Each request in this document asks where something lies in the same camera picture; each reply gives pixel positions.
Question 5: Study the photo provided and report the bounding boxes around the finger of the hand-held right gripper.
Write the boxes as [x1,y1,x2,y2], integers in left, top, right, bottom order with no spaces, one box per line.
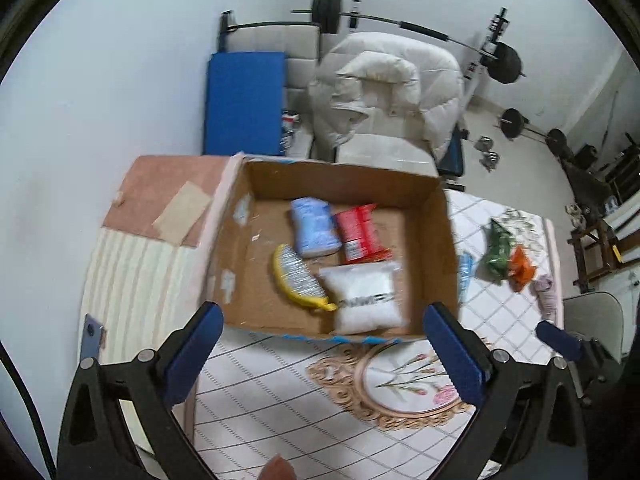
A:
[536,321,584,362]

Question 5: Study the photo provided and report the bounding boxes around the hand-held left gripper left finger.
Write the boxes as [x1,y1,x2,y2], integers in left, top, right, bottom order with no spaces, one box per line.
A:
[57,302,226,480]

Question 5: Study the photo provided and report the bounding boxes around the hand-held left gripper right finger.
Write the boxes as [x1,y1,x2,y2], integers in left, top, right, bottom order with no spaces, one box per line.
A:
[422,302,589,480]

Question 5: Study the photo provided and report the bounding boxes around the orange snack packet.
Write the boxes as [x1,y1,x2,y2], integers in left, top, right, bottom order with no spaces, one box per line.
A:
[507,245,537,294]

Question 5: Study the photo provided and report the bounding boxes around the pale blue packet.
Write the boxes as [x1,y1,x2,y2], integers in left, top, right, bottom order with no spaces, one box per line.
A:
[457,251,475,304]

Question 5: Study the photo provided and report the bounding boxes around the green snack packet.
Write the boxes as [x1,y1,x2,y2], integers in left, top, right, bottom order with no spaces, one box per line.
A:
[475,219,516,284]

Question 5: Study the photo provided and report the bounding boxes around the brown cardboard box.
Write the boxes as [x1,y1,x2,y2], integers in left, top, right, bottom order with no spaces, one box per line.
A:
[202,152,461,346]

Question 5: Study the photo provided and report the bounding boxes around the white soft packet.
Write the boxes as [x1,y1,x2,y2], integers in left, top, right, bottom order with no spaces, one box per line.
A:
[317,260,405,336]

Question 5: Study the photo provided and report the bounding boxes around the light blue soft packet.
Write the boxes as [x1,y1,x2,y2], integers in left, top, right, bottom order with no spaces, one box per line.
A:
[290,197,344,259]

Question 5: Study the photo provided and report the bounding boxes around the person's left hand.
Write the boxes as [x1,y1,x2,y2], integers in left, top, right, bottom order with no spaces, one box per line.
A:
[262,455,294,480]

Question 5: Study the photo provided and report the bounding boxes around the grey chair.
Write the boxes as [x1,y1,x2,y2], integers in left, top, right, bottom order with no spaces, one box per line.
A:
[562,292,627,362]

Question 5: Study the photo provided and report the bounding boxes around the pink packet on table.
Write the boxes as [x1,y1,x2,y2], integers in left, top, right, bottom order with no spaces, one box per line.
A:
[531,275,564,322]

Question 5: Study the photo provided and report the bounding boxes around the striped bed sheet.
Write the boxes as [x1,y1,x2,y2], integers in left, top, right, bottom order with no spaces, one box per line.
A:
[76,227,213,456]

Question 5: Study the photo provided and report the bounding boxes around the dark wooden rack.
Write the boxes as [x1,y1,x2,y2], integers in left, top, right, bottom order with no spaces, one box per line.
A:
[566,212,628,295]

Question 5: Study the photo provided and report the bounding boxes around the silver patterned packet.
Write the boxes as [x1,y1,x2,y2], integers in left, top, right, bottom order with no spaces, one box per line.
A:
[500,208,544,256]

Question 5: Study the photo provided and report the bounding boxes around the yellow and silver packet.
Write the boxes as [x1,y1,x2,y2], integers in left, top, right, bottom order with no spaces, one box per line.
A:
[271,243,339,313]

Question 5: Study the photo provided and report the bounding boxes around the red snack packet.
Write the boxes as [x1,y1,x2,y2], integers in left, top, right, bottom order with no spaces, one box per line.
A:
[332,203,394,265]

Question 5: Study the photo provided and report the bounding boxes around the pink blanket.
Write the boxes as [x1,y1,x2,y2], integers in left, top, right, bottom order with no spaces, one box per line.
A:
[102,155,242,249]

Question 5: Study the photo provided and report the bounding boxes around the blue bench pad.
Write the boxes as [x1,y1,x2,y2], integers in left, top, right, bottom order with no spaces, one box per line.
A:
[437,127,466,179]

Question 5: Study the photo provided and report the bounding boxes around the chrome dumbbells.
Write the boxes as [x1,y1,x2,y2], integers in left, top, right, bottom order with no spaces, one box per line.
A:
[474,135,502,173]

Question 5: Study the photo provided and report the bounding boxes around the short barbell with plates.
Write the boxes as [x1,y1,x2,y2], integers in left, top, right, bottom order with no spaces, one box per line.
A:
[494,108,582,161]

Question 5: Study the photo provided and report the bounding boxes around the small blue white carton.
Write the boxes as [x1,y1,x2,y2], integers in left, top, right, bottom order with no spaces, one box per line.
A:
[280,110,301,156]

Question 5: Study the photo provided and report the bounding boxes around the blue exercise mat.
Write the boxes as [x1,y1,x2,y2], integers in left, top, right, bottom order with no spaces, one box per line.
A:
[202,51,287,157]

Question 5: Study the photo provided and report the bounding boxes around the white duvet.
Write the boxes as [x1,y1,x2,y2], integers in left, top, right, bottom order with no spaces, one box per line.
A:
[307,31,466,164]

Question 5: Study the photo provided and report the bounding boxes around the white padded bench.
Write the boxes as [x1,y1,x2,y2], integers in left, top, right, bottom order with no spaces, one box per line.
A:
[219,10,322,111]

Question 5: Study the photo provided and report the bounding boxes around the long barbell with plates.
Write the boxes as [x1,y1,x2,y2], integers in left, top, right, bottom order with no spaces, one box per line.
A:
[292,0,529,86]

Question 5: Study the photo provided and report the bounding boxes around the grey metal bracket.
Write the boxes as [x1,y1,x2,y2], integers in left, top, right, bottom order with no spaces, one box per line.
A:
[79,314,107,361]

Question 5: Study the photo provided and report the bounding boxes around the black cable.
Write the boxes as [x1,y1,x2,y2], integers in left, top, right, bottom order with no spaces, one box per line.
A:
[0,342,58,480]

